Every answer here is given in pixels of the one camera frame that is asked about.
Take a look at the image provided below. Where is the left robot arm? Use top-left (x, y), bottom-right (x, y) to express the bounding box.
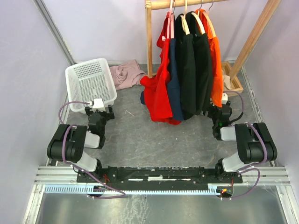
top-left (47, 105), bottom-right (115, 182)

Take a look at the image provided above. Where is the black t shirt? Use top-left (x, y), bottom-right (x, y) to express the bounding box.
top-left (186, 12), bottom-right (213, 115)
top-left (175, 14), bottom-right (196, 120)

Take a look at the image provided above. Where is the pink hanger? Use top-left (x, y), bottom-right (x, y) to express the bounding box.
top-left (166, 0), bottom-right (174, 39)

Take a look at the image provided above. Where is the orange t shirt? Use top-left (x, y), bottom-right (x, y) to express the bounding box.
top-left (195, 9), bottom-right (223, 107)

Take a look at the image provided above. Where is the red t shirt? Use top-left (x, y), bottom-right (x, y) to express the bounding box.
top-left (140, 13), bottom-right (181, 125)

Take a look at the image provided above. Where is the cream hanger left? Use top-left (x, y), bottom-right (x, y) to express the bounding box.
top-left (180, 0), bottom-right (190, 35)

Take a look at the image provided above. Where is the peach hanger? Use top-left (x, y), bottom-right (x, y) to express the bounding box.
top-left (200, 9), bottom-right (216, 38)

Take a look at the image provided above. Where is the cream hanger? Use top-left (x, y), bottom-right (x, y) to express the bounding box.
top-left (180, 0), bottom-right (190, 35)
top-left (191, 11), bottom-right (205, 34)

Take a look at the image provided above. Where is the blue cable duct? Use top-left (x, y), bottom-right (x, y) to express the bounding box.
top-left (43, 183), bottom-right (222, 196)

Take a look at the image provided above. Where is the black t shirt right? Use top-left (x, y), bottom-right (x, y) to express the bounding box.
top-left (186, 12), bottom-right (213, 115)

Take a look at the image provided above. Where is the cream hanger right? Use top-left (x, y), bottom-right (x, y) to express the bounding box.
top-left (191, 11), bottom-right (205, 34)

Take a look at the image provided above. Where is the white plastic basket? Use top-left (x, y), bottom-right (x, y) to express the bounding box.
top-left (65, 58), bottom-right (117, 113)

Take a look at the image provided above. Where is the aluminium frame rail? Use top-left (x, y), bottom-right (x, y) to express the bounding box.
top-left (24, 95), bottom-right (299, 224)

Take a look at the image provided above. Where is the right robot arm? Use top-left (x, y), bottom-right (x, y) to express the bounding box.
top-left (207, 101), bottom-right (278, 182)

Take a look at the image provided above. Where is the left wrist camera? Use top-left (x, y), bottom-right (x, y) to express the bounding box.
top-left (89, 98), bottom-right (105, 112)

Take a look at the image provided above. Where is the corner aluminium profile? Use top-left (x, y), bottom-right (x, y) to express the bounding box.
top-left (33, 0), bottom-right (76, 65)

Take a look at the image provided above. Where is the navy blue t shirt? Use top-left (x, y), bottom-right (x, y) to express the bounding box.
top-left (167, 38), bottom-right (184, 121)

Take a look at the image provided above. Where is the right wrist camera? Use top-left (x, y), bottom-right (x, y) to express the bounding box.
top-left (221, 93), bottom-right (228, 104)

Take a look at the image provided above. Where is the wooden clothes rack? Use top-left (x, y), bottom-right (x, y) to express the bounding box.
top-left (145, 0), bottom-right (281, 96)

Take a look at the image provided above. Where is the beige cloth in rack base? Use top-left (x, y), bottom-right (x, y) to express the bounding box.
top-left (222, 71), bottom-right (233, 90)

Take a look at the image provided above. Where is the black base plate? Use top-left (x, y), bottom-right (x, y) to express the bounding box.
top-left (77, 167), bottom-right (243, 191)

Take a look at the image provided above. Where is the pink cloth on floor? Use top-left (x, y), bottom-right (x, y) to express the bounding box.
top-left (110, 60), bottom-right (146, 90)

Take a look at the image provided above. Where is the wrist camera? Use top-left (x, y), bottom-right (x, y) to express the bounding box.
top-left (89, 98), bottom-right (105, 112)
top-left (221, 93), bottom-right (228, 104)

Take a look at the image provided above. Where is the black t shirt left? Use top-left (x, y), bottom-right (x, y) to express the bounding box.
top-left (175, 14), bottom-right (196, 120)

